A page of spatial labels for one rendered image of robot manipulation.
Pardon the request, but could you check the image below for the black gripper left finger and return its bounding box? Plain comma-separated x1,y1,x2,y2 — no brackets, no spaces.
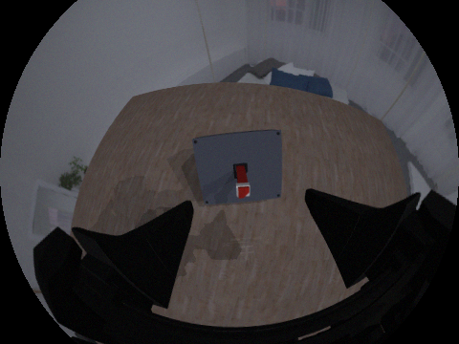
72,200,194,309

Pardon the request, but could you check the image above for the dark red peg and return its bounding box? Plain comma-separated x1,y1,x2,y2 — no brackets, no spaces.
236,165,250,199

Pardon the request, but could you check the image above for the dark grey sloped panel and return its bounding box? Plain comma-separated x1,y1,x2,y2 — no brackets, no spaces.
191,129,283,205

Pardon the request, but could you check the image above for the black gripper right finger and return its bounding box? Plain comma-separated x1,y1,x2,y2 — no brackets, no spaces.
305,188,421,288

